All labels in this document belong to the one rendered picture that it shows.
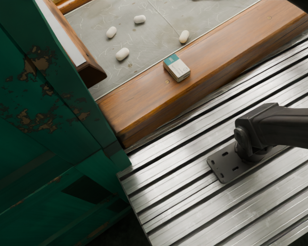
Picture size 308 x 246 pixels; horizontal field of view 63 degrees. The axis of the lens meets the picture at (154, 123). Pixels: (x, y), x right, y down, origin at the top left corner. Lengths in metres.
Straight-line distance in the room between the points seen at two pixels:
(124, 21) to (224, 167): 0.47
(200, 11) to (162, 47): 0.16
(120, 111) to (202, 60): 0.23
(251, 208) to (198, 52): 0.37
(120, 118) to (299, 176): 0.42
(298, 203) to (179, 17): 0.54
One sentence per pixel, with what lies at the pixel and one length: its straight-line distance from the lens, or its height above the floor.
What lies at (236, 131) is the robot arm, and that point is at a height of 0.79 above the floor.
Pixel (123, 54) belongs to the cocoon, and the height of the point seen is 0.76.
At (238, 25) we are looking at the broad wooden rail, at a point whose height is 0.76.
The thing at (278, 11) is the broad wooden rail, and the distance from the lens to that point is 0.77.
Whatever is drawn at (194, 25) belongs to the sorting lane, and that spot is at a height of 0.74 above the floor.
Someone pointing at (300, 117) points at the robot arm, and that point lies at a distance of 0.41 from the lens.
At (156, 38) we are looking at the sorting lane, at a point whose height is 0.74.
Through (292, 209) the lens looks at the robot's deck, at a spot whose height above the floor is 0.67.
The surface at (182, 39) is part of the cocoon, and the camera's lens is 0.67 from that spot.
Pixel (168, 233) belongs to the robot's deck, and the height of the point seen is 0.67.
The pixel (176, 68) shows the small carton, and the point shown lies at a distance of 0.58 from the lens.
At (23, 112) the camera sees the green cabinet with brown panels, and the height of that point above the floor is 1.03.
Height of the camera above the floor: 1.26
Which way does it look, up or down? 66 degrees down
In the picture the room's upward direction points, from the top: 10 degrees counter-clockwise
